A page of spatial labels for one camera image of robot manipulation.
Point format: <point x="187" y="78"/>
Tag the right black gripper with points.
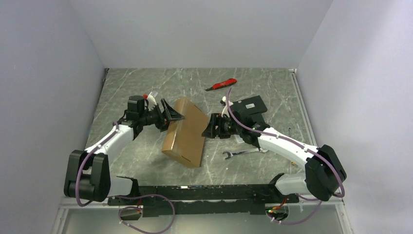
<point x="215" y="120"/>

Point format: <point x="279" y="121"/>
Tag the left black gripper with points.
<point x="165" y="117"/>

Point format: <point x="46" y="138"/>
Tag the brown cardboard express box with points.
<point x="184" y="142"/>

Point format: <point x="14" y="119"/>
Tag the red utility knife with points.
<point x="223" y="84"/>

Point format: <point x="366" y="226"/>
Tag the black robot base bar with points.
<point x="204" y="199"/>

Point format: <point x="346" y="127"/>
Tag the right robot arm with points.
<point x="323" y="174"/>

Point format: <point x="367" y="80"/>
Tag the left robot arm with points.
<point x="88" y="177"/>

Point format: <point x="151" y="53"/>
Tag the black square box with label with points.
<point x="249" y="106"/>

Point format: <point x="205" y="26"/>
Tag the white rounded power bank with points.
<point x="239" y="140"/>

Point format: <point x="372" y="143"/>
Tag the silver open-end wrench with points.
<point x="230" y="154"/>

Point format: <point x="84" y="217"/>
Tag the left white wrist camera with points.
<point x="151" y="99"/>

